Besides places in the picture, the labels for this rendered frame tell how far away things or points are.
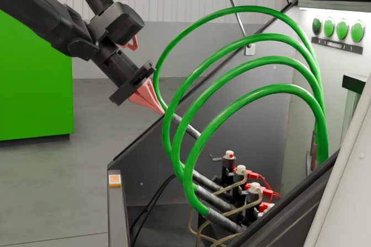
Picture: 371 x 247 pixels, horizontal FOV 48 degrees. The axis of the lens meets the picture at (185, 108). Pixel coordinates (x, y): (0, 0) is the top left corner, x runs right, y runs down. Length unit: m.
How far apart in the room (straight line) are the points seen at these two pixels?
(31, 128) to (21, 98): 0.31
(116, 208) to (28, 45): 3.11
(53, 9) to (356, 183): 0.53
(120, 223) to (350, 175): 0.56
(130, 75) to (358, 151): 0.46
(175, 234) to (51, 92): 3.11
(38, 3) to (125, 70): 0.21
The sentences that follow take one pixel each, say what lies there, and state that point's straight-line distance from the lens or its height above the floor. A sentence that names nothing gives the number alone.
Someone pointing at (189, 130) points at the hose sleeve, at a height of 1.13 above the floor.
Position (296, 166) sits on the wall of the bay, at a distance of 1.25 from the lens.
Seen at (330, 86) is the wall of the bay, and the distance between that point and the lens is 1.08.
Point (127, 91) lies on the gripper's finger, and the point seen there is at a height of 1.25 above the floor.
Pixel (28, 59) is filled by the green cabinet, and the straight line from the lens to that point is 4.02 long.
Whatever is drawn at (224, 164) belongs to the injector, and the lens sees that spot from 0.90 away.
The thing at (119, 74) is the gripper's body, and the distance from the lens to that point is 0.81.
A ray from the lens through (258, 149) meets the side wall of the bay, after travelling 1.28.
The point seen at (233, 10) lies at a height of 1.41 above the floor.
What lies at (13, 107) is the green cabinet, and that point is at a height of 0.39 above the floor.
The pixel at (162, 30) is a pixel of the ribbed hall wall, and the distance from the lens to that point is 7.45.
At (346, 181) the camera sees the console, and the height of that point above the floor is 1.23.
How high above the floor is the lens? 1.44
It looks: 15 degrees down
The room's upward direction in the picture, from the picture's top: 3 degrees clockwise
